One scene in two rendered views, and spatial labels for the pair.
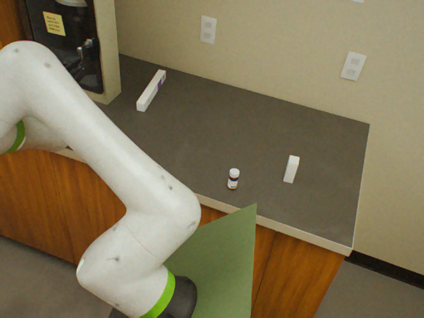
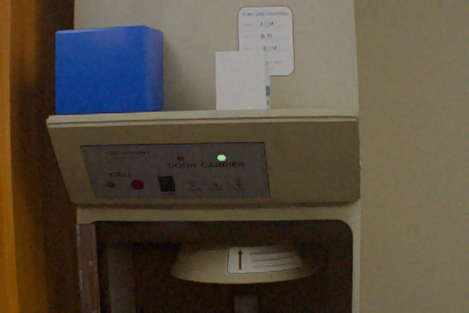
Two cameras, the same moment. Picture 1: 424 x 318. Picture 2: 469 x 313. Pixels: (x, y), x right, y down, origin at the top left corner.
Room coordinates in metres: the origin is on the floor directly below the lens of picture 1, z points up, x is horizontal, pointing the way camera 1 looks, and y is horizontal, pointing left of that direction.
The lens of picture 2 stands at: (0.25, 0.78, 1.52)
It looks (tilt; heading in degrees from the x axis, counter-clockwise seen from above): 3 degrees down; 350
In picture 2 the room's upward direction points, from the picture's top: 1 degrees counter-clockwise
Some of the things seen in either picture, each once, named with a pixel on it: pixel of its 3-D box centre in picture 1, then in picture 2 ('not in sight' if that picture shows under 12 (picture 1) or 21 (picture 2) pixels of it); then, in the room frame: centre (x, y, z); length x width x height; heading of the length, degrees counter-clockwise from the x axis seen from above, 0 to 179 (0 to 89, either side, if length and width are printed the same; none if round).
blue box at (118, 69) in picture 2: not in sight; (110, 71); (1.38, 0.72, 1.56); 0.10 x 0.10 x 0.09; 74
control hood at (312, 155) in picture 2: not in sight; (205, 158); (1.35, 0.62, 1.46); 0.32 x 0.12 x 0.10; 74
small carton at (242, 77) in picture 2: not in sight; (243, 80); (1.34, 0.58, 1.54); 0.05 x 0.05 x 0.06; 73
